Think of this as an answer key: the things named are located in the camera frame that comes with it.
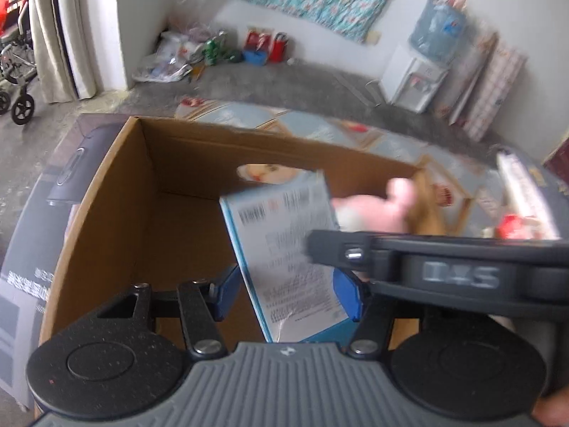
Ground wheelchair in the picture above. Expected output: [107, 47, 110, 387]
[0, 0, 36, 126]

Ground fruit print tablecloth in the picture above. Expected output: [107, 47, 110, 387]
[175, 98, 569, 241]

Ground brown cardboard box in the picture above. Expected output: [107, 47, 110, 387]
[39, 116, 450, 352]

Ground beige curtain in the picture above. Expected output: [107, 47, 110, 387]
[29, 0, 105, 105]

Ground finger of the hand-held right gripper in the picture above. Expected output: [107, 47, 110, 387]
[306, 229, 402, 282]

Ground white water dispenser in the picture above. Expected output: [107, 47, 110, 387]
[382, 44, 450, 114]

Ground clear plastic bags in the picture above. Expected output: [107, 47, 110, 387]
[132, 31, 209, 83]

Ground person's right hand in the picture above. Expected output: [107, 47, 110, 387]
[531, 387, 569, 427]

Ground pink plush toy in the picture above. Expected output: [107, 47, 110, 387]
[331, 178, 421, 234]

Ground pink checked rolled mat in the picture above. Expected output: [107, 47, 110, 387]
[464, 40, 530, 143]

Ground red gift bag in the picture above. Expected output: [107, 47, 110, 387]
[244, 29, 273, 54]

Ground pale patterned rolled mat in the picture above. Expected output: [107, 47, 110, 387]
[433, 22, 499, 125]

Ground blue white paper box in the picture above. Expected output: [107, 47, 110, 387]
[219, 170, 356, 343]

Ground brown wooden door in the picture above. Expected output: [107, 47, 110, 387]
[544, 131, 569, 196]

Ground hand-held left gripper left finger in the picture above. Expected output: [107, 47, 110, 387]
[95, 264, 243, 361]

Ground green bottles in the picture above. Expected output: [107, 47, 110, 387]
[202, 30, 229, 67]

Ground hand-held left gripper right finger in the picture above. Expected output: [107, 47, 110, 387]
[333, 268, 397, 360]

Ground red packets on table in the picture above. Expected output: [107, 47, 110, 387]
[267, 32, 292, 64]

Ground red white plastic packet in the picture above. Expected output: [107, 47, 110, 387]
[495, 213, 536, 241]

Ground dark printed carton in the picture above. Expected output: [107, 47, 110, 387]
[0, 113, 134, 410]

